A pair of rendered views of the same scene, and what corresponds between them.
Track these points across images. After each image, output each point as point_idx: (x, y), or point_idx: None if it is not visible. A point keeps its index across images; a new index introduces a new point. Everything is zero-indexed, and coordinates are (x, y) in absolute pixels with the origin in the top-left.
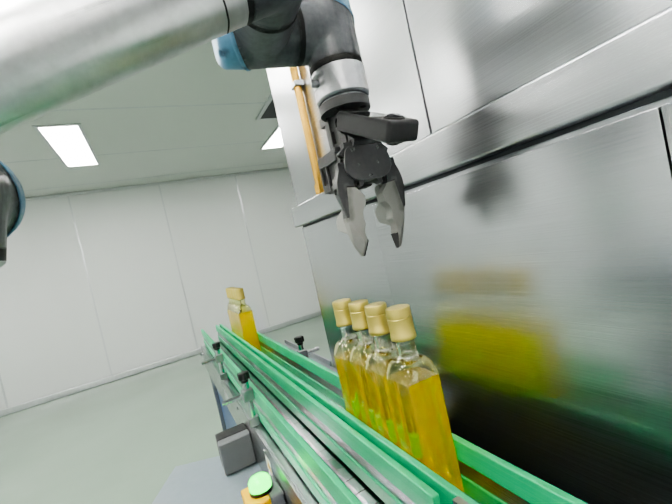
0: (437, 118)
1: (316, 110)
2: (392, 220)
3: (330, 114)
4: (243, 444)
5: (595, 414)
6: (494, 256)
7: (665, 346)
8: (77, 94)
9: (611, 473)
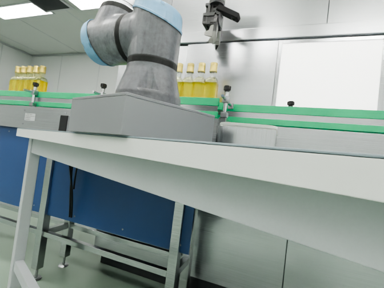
0: (225, 27)
1: None
2: (218, 41)
3: (214, 3)
4: None
5: (248, 102)
6: (234, 64)
7: (267, 84)
8: None
9: None
